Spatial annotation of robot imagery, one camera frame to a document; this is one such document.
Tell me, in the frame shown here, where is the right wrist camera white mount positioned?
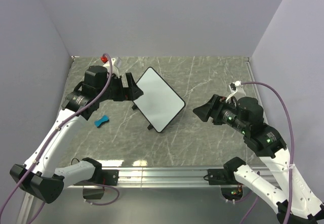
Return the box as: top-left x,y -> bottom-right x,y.
225,81 -> 247,103

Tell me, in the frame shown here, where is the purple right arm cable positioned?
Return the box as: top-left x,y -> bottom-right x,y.
239,81 -> 296,224

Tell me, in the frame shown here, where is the blue whiteboard eraser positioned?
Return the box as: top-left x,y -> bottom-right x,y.
94,115 -> 109,128

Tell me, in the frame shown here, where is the left wrist camera red cap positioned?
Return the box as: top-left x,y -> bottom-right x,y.
101,56 -> 122,77

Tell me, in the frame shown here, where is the aluminium rail table edge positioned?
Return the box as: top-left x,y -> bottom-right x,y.
67,165 -> 279,189

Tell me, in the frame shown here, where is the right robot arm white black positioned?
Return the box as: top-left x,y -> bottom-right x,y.
193,95 -> 323,223

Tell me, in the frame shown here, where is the white whiteboard black frame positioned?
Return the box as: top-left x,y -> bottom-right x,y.
132,67 -> 186,133

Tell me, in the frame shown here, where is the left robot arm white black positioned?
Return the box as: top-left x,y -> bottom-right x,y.
10,66 -> 144,204

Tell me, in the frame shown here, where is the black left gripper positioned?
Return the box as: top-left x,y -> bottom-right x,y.
97,72 -> 143,102

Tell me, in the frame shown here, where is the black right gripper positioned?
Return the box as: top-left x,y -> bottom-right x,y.
191,93 -> 248,133

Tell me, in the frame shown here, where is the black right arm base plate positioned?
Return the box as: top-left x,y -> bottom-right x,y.
204,168 -> 238,186

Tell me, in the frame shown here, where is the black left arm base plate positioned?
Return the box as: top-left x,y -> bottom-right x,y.
76,169 -> 119,186

